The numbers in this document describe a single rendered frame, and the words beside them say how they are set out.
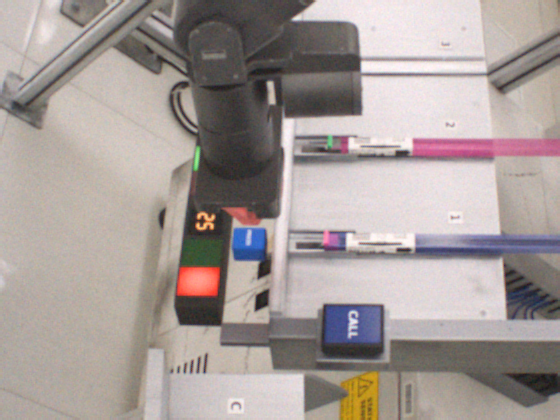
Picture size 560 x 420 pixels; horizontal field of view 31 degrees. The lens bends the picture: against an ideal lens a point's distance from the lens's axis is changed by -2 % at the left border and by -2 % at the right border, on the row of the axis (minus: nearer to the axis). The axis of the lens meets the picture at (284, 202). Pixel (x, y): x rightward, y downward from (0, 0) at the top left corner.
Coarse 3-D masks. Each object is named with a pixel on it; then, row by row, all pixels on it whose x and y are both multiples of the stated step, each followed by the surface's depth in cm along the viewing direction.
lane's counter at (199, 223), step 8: (192, 208) 97; (192, 216) 96; (200, 216) 96; (208, 216) 96; (216, 216) 96; (192, 224) 96; (200, 224) 96; (208, 224) 95; (216, 224) 95; (192, 232) 95; (200, 232) 95; (208, 232) 95; (216, 232) 95
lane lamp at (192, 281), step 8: (184, 272) 93; (192, 272) 92; (200, 272) 92; (208, 272) 92; (216, 272) 92; (184, 280) 92; (192, 280) 92; (200, 280) 92; (208, 280) 92; (216, 280) 92; (184, 288) 92; (192, 288) 91; (200, 288) 91; (208, 288) 91; (216, 288) 91
